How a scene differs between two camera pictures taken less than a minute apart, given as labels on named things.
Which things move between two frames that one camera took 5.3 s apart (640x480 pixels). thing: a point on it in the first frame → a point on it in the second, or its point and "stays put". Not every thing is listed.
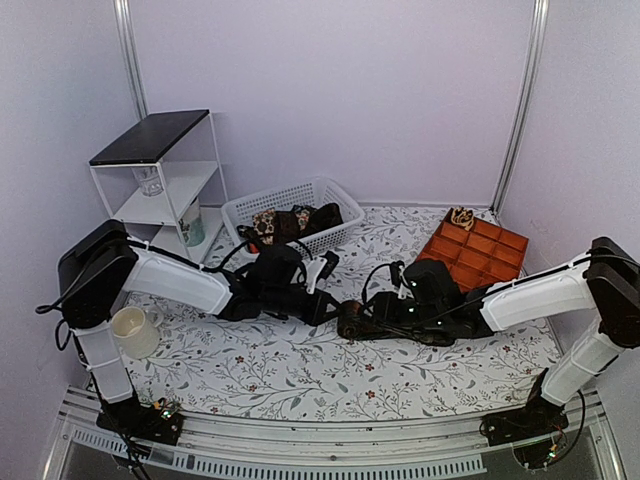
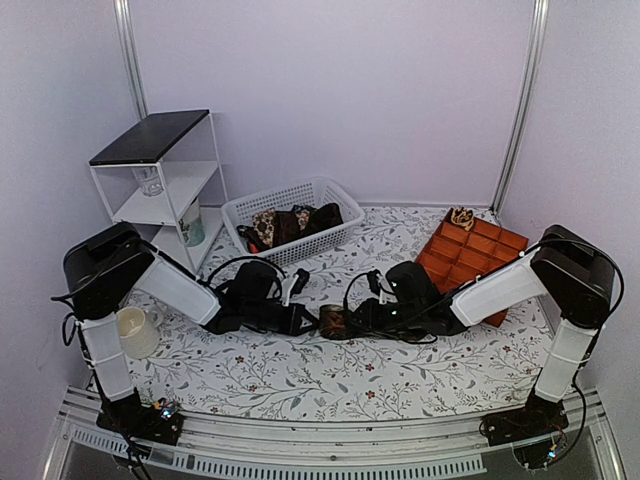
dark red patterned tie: (289, 225) stays put
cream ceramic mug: (136, 330) stays put
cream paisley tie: (264, 226) stays put
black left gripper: (317, 314) → (293, 325)
